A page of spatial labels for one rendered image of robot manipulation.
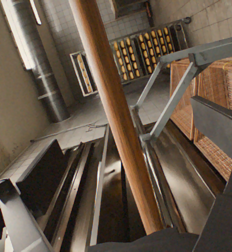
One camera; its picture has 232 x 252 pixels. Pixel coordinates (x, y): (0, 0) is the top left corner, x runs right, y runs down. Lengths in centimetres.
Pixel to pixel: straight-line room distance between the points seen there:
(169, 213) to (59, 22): 533
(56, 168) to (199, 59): 54
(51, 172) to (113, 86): 12
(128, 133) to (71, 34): 518
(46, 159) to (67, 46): 523
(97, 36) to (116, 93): 7
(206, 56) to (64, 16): 501
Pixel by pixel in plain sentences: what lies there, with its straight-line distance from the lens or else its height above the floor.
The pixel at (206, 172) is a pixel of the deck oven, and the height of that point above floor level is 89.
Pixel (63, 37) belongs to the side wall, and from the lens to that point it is 542.
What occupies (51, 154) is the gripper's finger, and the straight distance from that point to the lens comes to 17.
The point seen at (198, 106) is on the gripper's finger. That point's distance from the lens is 16.
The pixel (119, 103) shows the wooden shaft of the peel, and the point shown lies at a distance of 23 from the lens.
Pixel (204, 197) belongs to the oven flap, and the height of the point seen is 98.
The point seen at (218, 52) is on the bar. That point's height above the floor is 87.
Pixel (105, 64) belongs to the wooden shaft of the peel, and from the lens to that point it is 22.
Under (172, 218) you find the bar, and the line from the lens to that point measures 36.
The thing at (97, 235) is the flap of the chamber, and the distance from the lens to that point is 71.
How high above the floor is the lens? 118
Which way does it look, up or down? 5 degrees up
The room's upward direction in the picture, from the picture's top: 106 degrees counter-clockwise
